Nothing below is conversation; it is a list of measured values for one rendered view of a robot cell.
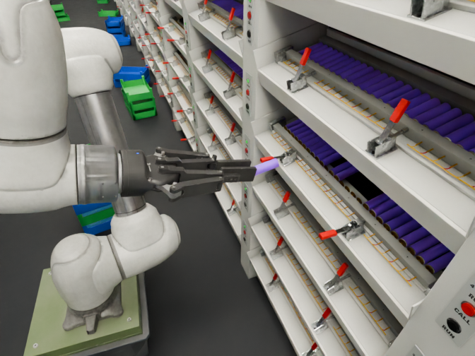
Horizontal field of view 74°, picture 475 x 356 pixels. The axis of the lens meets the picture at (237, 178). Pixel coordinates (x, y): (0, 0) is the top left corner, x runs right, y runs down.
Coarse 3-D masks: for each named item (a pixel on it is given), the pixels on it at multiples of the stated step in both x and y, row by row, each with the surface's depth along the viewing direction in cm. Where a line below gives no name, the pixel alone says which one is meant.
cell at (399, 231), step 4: (412, 220) 60; (404, 224) 60; (408, 224) 59; (412, 224) 59; (416, 224) 59; (420, 224) 59; (396, 228) 60; (400, 228) 59; (404, 228) 59; (408, 228) 59; (412, 228) 59; (416, 228) 59; (396, 232) 59; (400, 232) 59; (404, 232) 59; (408, 232) 59; (400, 236) 59
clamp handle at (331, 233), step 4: (348, 224) 61; (340, 228) 62; (344, 228) 62; (348, 228) 62; (352, 228) 62; (324, 232) 60; (328, 232) 60; (332, 232) 60; (336, 232) 60; (340, 232) 61; (320, 236) 60; (324, 236) 59; (328, 236) 59; (332, 236) 60
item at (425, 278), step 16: (288, 144) 85; (304, 160) 80; (320, 176) 74; (336, 192) 69; (352, 208) 65; (368, 224) 61; (368, 240) 60; (384, 240) 58; (384, 256) 57; (400, 256) 55; (416, 272) 53
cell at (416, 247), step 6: (420, 240) 57; (426, 240) 56; (432, 240) 56; (438, 240) 56; (414, 246) 56; (420, 246) 56; (426, 246) 56; (432, 246) 56; (414, 252) 56; (420, 252) 56
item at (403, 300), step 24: (264, 120) 91; (288, 120) 95; (264, 144) 90; (288, 168) 80; (312, 192) 73; (336, 216) 67; (336, 240) 66; (360, 240) 62; (360, 264) 59; (384, 264) 57; (384, 288) 54; (408, 288) 53; (408, 312) 51
